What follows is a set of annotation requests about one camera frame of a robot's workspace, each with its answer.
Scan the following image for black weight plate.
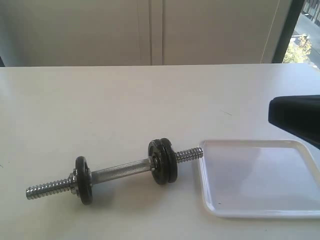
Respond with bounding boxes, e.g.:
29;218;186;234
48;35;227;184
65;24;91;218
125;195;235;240
75;156;93;205
160;138;178;183
148;139;169;185

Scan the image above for chrome collar nut left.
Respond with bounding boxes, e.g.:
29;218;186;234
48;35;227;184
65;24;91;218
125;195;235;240
68;172;79;196

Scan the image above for chrome collar nut right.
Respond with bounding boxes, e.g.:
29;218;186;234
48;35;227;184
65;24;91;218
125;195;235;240
148;155;158;172

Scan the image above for black window frame post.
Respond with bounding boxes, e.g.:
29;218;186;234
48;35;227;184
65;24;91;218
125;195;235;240
271;0;305;64

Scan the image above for white plastic tray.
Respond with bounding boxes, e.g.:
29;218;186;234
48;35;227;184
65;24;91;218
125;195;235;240
198;139;320;219

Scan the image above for chrome threaded dumbbell bar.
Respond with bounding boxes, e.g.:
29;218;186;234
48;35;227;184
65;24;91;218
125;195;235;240
25;146;204;201

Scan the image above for chrome collar nut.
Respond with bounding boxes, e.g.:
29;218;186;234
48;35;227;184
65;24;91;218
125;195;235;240
148;155;158;172
68;172;79;196

